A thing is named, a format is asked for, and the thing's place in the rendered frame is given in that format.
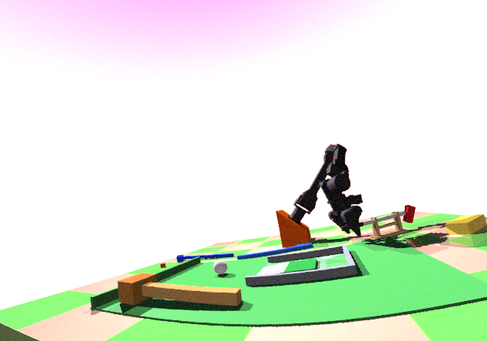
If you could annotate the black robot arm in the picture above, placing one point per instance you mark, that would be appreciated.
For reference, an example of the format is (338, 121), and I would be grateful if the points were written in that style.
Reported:
(333, 166)

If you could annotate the white golf ball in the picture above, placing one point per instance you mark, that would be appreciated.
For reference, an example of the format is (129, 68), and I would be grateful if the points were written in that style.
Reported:
(220, 267)

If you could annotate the blue golf putter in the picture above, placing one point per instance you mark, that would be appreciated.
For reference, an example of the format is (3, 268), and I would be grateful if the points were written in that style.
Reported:
(181, 258)

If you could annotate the yellow block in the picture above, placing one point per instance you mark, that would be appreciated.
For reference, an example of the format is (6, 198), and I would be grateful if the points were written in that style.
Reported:
(466, 224)

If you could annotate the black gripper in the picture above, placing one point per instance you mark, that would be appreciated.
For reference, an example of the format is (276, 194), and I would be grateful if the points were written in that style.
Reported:
(342, 215)

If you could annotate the large green flat mat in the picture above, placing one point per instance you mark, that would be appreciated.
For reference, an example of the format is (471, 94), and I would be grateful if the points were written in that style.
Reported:
(392, 279)

